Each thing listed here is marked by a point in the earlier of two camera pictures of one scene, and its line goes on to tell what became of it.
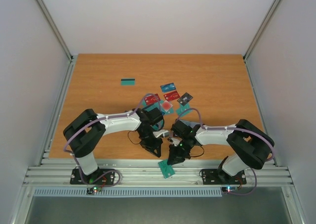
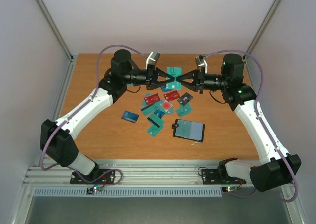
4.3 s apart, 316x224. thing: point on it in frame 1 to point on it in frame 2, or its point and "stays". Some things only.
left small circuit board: x=91 y=191 stays
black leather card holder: x=182 y=126 stays
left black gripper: x=151 y=147 to x=152 y=69
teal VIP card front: x=167 y=170 to x=174 y=71
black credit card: x=185 y=99 stays
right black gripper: x=180 y=150 to x=201 y=80
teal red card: x=166 y=106 stays
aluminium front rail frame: x=148 y=173 stays
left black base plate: x=100 y=176 stays
